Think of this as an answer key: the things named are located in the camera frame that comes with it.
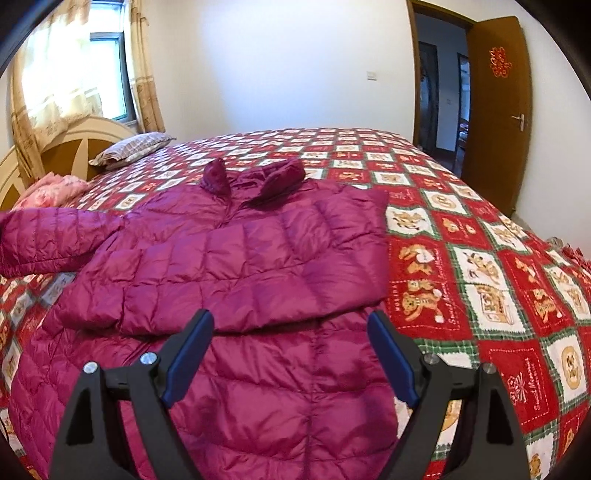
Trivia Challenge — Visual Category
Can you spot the cream wooden headboard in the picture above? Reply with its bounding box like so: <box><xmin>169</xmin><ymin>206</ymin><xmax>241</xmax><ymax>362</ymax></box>
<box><xmin>0</xmin><ymin>115</ymin><xmax>139</xmax><ymax>208</ymax></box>

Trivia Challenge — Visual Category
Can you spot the brown wooden door frame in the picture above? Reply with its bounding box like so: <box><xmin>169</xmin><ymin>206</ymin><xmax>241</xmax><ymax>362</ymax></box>
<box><xmin>406</xmin><ymin>0</ymin><xmax>474</xmax><ymax>153</ymax></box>

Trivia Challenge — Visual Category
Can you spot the window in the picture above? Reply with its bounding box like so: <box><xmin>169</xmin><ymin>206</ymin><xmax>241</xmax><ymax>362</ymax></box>
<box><xmin>88</xmin><ymin>32</ymin><xmax>138</xmax><ymax>126</ymax></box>

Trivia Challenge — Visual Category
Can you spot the magenta quilted down jacket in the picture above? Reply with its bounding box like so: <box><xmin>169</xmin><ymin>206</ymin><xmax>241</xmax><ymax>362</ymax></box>
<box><xmin>0</xmin><ymin>157</ymin><xmax>400</xmax><ymax>480</ymax></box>

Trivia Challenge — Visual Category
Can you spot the red checked printed blanket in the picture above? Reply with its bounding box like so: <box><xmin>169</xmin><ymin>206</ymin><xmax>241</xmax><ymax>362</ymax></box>
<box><xmin>0</xmin><ymin>127</ymin><xmax>591</xmax><ymax>480</ymax></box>

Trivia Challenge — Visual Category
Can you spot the pink floral cloth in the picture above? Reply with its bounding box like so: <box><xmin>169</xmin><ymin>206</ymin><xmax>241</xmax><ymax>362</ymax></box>
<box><xmin>11</xmin><ymin>172</ymin><xmax>90</xmax><ymax>210</ymax></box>

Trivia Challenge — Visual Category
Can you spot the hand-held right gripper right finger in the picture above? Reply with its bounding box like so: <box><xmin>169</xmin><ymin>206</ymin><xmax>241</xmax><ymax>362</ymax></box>
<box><xmin>368</xmin><ymin>310</ymin><xmax>532</xmax><ymax>480</ymax></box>

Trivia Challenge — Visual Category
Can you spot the red paper door decoration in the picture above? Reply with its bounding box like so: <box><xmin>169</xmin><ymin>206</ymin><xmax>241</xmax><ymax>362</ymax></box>
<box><xmin>488</xmin><ymin>45</ymin><xmax>512</xmax><ymax>78</ymax></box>

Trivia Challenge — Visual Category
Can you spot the brown wooden door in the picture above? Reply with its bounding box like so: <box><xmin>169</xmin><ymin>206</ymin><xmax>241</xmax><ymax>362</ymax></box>
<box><xmin>462</xmin><ymin>16</ymin><xmax>529</xmax><ymax>217</ymax></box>

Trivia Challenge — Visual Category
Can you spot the grey patterned pillow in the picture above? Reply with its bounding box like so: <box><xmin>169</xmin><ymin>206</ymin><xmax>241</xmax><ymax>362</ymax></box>
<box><xmin>89</xmin><ymin>131</ymin><xmax>177</xmax><ymax>168</ymax></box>

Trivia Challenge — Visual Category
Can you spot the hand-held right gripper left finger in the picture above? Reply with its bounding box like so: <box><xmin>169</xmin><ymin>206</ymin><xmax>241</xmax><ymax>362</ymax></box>
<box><xmin>48</xmin><ymin>308</ymin><xmax>215</xmax><ymax>480</ymax></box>

